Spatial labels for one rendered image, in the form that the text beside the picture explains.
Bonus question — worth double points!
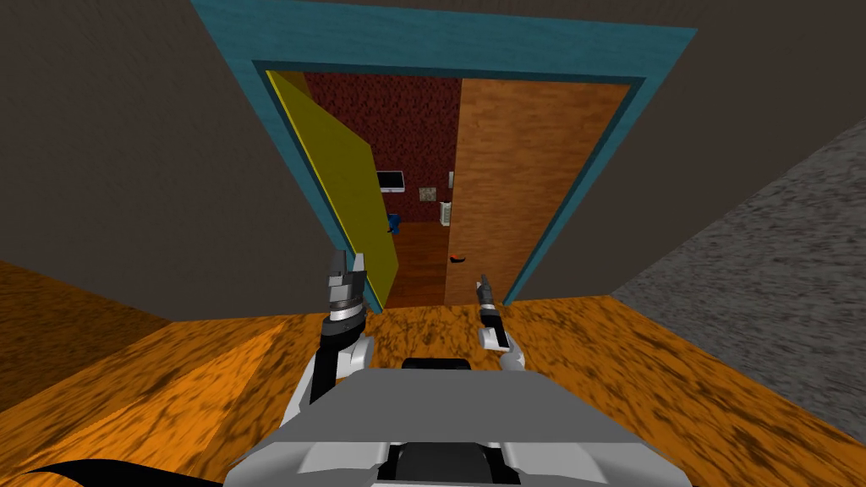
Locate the yellow door leaf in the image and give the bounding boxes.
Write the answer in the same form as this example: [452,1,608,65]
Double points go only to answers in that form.
[265,68,401,313]

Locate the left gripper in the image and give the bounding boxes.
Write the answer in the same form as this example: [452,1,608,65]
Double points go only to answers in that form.
[326,249,370,314]

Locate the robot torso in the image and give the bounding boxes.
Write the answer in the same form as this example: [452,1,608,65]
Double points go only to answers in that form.
[222,356,695,487]

